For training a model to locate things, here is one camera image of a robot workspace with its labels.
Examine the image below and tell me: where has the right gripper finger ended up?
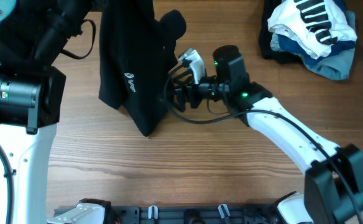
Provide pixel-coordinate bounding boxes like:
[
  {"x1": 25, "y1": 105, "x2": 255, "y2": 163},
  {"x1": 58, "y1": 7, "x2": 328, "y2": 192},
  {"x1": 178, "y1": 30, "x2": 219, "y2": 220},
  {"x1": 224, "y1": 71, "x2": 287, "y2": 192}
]
[
  {"x1": 173, "y1": 88, "x2": 186, "y2": 112},
  {"x1": 172, "y1": 69, "x2": 193, "y2": 85}
]

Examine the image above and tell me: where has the black t-shirt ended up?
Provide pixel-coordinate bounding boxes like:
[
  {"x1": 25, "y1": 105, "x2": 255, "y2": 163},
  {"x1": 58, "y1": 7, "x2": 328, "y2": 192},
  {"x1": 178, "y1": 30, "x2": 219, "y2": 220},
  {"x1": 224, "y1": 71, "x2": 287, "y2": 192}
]
[{"x1": 99, "y1": 0, "x2": 186, "y2": 136}]

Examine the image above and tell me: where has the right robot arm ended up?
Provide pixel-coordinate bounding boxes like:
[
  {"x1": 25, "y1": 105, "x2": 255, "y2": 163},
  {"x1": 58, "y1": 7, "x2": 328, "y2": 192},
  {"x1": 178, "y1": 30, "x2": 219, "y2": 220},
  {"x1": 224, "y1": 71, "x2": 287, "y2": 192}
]
[{"x1": 163, "y1": 45, "x2": 363, "y2": 223}]

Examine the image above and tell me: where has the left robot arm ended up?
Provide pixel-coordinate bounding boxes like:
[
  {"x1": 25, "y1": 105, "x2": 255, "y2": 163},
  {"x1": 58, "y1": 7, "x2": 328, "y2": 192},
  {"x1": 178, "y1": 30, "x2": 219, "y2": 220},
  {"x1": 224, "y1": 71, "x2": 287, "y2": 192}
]
[{"x1": 0, "y1": 0, "x2": 106, "y2": 223}]

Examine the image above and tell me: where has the navy blue garment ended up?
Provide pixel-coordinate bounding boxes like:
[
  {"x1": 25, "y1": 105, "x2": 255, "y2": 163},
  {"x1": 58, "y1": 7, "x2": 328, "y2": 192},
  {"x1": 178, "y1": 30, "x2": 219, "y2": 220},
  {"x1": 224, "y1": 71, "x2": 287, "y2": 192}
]
[{"x1": 273, "y1": 34, "x2": 356, "y2": 65}]

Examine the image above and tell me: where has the black garment in pile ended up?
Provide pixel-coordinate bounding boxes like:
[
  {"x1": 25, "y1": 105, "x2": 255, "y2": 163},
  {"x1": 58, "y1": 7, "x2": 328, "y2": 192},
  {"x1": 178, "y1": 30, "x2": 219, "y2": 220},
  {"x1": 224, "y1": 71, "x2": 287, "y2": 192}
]
[{"x1": 258, "y1": 0, "x2": 302, "y2": 64}]

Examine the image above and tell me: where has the white shirt with black stripes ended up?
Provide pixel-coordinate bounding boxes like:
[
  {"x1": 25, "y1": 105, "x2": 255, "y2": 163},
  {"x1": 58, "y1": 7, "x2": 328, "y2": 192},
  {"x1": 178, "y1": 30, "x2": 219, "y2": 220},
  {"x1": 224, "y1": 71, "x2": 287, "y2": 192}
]
[{"x1": 267, "y1": 0, "x2": 357, "y2": 59}]

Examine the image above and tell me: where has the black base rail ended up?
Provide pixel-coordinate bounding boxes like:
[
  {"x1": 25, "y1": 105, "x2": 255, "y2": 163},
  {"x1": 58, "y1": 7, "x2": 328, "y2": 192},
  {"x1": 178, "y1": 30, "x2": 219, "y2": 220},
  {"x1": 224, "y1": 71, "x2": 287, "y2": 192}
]
[{"x1": 53, "y1": 203, "x2": 282, "y2": 224}]

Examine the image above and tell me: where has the right black cable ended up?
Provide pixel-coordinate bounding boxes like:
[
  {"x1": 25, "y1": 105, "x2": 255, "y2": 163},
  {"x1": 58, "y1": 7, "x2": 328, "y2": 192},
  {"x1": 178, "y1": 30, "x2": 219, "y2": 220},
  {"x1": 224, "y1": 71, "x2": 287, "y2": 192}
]
[{"x1": 162, "y1": 62, "x2": 363, "y2": 224}]

